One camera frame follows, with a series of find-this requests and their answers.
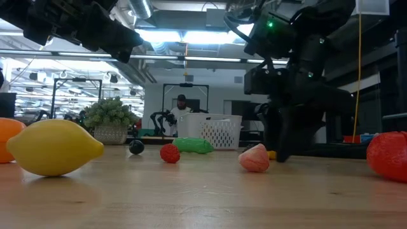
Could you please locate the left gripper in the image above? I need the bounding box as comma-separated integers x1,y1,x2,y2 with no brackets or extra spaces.
24,0,144,64

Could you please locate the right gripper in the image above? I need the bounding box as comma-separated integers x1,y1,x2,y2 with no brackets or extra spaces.
244,67,353,163

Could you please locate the pink toy fruit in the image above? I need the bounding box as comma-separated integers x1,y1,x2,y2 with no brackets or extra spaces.
238,143,270,174

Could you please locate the green toy cucumber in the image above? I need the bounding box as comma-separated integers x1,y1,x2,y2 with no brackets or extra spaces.
172,137,214,155

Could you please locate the small red toy raspberry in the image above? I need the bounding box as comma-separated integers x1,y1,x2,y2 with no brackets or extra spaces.
160,144,181,164

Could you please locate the black toy berry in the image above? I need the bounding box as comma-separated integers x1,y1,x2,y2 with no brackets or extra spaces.
128,139,145,156

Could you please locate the yellow toy lemon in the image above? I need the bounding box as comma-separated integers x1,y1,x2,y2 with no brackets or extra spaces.
6,119,105,177

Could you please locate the round orange toy fruit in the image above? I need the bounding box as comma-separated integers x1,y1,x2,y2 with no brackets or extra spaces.
0,117,27,164

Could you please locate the black monitor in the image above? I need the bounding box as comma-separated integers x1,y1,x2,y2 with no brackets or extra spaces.
231,101,255,121
0,92,17,118

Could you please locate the black cloth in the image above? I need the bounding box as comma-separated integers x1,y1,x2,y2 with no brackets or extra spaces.
292,141,369,160

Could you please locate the white perforated plastic basket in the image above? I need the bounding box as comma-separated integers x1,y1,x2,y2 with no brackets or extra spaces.
177,113,243,150

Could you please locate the pale green plant in pot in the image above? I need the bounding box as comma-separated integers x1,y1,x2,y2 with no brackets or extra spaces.
84,97,140,146

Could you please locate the long ceiling tube light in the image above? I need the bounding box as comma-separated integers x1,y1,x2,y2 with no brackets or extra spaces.
130,54,289,64

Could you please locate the person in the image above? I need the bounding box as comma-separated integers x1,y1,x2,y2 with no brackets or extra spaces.
169,94,193,136

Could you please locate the silver ventilation duct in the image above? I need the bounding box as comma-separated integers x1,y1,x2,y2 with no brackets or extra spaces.
128,0,153,20

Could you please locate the black gantry frame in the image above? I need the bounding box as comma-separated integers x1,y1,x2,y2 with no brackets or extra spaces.
162,83,210,136
50,78,103,119

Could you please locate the yellow hanging cable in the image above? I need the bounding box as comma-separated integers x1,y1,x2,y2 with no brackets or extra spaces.
352,12,363,143

